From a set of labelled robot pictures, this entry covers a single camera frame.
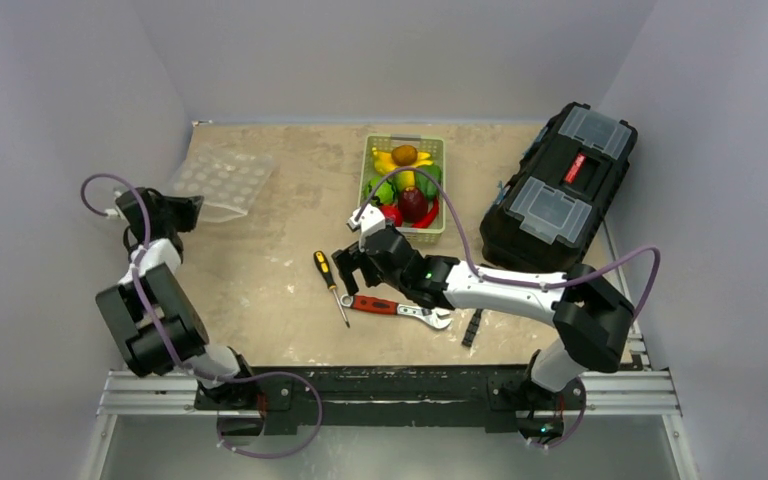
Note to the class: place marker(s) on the yellow black screwdriver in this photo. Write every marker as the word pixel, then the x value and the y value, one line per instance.
pixel 325 271

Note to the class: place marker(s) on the light green plastic basket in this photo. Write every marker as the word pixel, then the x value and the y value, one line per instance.
pixel 433 145

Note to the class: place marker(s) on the yellow banana bunch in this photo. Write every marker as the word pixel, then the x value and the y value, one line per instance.
pixel 383 161

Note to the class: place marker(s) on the brown kiwi fruit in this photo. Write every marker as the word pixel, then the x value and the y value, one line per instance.
pixel 404 155

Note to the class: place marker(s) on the red chili pepper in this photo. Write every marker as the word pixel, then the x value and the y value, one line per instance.
pixel 430 216

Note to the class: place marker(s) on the dark red purple fruit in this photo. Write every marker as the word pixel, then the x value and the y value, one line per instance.
pixel 412 204

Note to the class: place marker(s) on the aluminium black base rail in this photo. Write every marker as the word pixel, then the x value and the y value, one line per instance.
pixel 498 399

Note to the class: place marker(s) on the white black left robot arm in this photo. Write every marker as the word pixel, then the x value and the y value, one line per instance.
pixel 153 323

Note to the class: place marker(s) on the black plastic toolbox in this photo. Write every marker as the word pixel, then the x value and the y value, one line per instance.
pixel 547 214

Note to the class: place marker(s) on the green striped watermelon toy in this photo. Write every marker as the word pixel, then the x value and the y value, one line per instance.
pixel 379 195

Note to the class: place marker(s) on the green bell pepper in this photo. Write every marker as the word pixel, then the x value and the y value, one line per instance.
pixel 427 182

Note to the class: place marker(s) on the black hammer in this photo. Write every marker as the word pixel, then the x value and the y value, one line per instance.
pixel 472 328

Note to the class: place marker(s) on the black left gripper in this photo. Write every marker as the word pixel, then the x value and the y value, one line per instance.
pixel 188 208

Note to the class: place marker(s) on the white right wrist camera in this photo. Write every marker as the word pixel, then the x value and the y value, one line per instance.
pixel 365 221

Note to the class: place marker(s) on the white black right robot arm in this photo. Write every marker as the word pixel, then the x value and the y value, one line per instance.
pixel 591 317

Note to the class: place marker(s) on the clear dotted zip top bag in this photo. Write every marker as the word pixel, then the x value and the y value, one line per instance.
pixel 228 180

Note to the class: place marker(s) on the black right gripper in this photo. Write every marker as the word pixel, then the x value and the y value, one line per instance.
pixel 363 263

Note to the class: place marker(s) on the red handled adjustable wrench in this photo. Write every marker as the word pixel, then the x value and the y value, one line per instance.
pixel 434 318

